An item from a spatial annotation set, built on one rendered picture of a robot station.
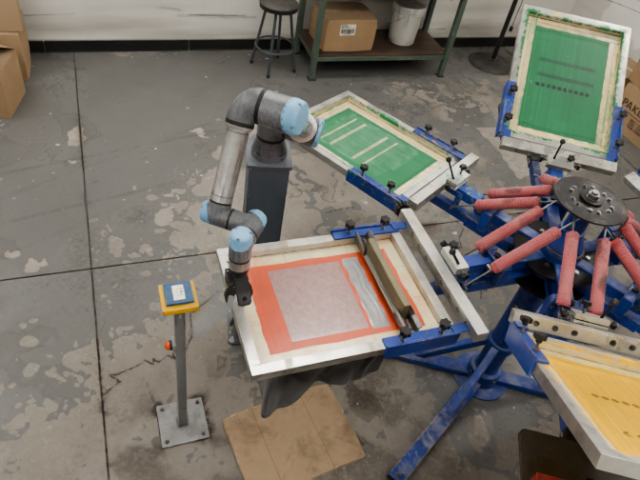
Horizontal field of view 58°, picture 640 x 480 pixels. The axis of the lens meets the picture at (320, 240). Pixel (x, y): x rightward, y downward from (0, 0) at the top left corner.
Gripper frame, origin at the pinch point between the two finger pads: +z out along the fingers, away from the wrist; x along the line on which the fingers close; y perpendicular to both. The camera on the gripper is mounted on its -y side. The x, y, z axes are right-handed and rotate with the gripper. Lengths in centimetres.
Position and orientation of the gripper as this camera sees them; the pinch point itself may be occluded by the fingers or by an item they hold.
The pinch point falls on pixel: (237, 307)
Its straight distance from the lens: 210.1
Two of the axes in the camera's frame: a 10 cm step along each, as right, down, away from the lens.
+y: -3.1, -7.0, 6.4
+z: -1.5, 7.1, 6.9
